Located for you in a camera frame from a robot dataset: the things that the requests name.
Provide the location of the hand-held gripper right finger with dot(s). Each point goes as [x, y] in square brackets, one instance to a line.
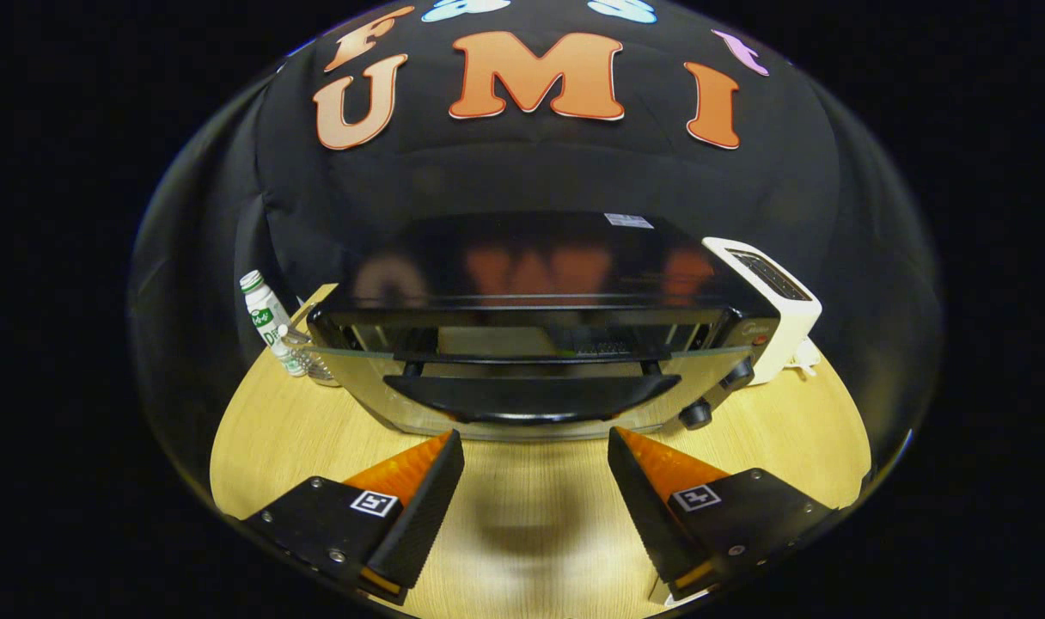
[647, 516]

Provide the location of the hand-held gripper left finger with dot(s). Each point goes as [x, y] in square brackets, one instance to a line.
[432, 507]

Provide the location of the black toaster oven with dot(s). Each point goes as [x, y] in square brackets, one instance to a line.
[531, 400]

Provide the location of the white pop-up toaster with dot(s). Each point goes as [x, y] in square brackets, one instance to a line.
[793, 322]

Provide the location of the white green-label drink bottle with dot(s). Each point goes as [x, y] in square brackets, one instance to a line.
[269, 322]

